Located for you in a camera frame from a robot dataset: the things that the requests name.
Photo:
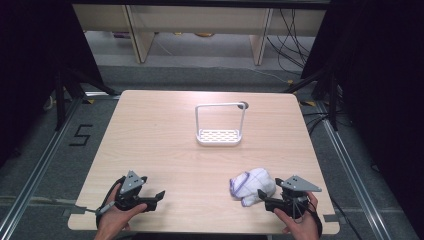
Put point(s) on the white checked dish cloth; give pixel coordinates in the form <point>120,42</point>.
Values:
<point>253,185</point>

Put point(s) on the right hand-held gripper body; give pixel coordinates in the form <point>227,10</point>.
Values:
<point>296,185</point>

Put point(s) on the grey tape strip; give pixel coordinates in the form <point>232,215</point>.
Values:
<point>330,218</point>
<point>79,210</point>

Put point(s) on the black metal stand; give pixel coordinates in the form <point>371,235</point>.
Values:
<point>60,100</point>
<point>333,100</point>

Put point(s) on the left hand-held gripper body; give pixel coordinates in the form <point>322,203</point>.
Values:
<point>132,183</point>

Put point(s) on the person's right hand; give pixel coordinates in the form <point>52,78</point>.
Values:
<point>301,226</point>

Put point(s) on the beige wooden desk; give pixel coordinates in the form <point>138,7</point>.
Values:
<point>200,20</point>

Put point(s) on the grey round table grommet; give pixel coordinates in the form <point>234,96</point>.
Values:
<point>242,106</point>

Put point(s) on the white cloth rack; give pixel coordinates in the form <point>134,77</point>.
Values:
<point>218,136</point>

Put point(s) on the black curtain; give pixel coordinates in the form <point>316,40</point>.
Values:
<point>33,66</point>
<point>383,83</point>

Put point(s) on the person's left hand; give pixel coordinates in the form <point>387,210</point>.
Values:
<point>115,218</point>

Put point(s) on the aluminium floor rail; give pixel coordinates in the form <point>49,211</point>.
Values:
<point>36,173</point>
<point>353,180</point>

